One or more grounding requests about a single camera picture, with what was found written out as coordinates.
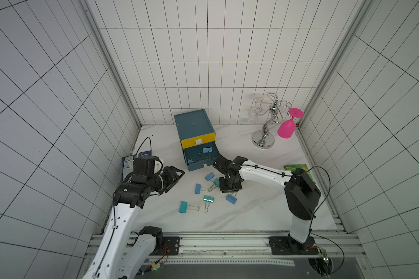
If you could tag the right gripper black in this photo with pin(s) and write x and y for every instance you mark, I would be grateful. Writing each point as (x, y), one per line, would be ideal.
(228, 180)

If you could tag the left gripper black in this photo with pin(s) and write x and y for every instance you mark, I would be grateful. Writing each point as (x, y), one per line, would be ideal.
(170, 173)

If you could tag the blue binder clip bottom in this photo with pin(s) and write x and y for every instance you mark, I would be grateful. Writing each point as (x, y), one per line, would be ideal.
(231, 198)

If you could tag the teal drawer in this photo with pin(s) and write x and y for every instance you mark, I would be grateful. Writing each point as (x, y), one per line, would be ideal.
(196, 153)

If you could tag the yellow top drawer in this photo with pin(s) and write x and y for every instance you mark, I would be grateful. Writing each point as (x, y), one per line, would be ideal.
(197, 140)

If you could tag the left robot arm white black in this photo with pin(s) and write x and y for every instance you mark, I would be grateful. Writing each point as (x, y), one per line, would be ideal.
(144, 177)

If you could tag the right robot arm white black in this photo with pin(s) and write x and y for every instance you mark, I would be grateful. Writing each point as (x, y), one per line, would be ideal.
(302, 197)

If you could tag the teal shiny binder clip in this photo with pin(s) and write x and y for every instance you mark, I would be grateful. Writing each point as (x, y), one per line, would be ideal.
(208, 200)

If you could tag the teal binder clip front left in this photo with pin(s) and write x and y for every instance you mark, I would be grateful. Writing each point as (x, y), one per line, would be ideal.
(185, 206)

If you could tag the teal drawer cabinet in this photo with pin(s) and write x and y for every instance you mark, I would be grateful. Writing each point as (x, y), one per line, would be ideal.
(191, 124)

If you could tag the silver glass rack stand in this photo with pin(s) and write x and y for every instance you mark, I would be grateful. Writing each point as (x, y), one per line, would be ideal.
(263, 138)

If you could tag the green snack packet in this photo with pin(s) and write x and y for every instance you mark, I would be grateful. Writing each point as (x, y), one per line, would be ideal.
(296, 167)

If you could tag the clear glass on rack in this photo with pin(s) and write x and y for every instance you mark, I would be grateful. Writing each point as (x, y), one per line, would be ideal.
(256, 110)

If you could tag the magenta plastic wine glass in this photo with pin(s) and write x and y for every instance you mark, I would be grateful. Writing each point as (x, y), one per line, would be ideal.
(287, 128)

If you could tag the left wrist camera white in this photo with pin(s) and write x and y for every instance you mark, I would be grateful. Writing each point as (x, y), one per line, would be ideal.
(158, 165)

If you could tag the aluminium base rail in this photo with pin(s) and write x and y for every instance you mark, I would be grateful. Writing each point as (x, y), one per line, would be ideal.
(245, 248)

